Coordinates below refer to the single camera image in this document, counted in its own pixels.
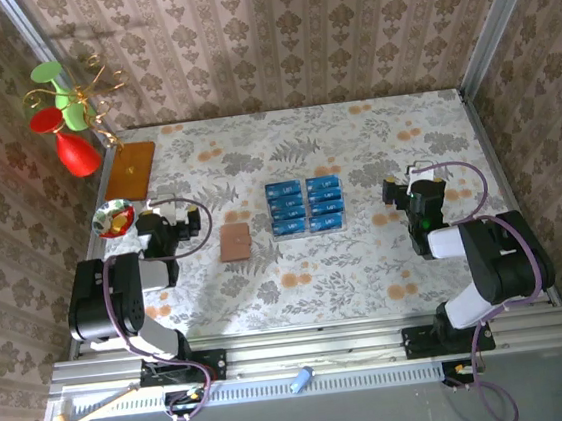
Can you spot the tan leather card holder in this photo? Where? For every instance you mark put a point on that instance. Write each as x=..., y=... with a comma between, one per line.
x=234, y=245

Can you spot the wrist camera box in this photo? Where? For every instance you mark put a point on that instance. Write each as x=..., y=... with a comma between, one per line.
x=420, y=171
x=173, y=214

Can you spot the black power connector block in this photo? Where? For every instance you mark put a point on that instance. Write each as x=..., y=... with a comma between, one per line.
x=185, y=399
x=454, y=373

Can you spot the aluminium table side rail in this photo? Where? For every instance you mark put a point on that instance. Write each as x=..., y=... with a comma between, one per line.
x=486, y=148
x=94, y=245

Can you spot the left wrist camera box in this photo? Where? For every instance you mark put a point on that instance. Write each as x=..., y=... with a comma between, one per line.
x=173, y=214

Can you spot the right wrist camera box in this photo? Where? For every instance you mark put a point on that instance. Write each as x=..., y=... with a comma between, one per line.
x=420, y=171

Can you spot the green plastic goblet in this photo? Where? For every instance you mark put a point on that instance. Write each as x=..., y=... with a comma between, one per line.
x=48, y=72

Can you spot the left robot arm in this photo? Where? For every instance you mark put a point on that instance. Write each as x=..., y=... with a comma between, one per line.
x=99, y=300

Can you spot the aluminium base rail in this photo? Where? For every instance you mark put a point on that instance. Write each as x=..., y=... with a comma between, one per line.
x=315, y=347

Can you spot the small blue cylinder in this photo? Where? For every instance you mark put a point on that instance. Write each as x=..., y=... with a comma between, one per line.
x=299, y=382

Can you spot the red plastic goblet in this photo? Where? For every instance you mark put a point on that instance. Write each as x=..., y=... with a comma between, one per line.
x=76, y=154

